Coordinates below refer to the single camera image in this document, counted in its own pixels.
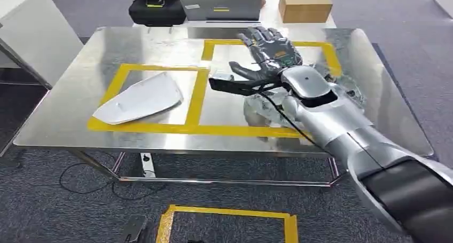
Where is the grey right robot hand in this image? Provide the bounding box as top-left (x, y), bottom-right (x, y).
top-left (229, 26), bottom-right (304, 82)

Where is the silver plastic wheel cover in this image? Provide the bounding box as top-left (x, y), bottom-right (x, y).
top-left (243, 64), bottom-right (367, 130)

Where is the white desk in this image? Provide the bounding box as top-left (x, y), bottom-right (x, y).
top-left (132, 0), bottom-right (337, 29)

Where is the brown cardboard box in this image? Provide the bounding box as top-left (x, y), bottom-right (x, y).
top-left (278, 0), bottom-right (334, 24)

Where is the grey laptop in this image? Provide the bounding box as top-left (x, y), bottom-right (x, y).
top-left (177, 0), bottom-right (265, 22)

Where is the yellow table tape outline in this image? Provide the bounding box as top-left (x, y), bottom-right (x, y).
top-left (87, 38), bottom-right (342, 139)

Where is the black bag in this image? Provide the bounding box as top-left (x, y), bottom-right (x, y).
top-left (128, 0), bottom-right (187, 27)

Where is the white sheet metal panel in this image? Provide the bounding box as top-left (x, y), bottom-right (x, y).
top-left (92, 71), bottom-right (184, 126)

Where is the yellow floor tape outline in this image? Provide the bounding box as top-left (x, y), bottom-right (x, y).
top-left (155, 204), bottom-right (300, 243)

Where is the steel table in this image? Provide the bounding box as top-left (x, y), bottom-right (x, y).
top-left (13, 25), bottom-right (435, 189)

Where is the white cabinet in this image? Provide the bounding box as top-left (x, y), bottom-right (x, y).
top-left (0, 0), bottom-right (84, 89)

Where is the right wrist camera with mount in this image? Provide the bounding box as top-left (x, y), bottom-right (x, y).
top-left (208, 72), bottom-right (286, 97)

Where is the white bracket under table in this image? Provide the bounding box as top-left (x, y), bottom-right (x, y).
top-left (139, 152), bottom-right (157, 179)

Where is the black floor cable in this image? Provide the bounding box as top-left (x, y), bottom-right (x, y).
top-left (58, 152), bottom-right (168, 202)

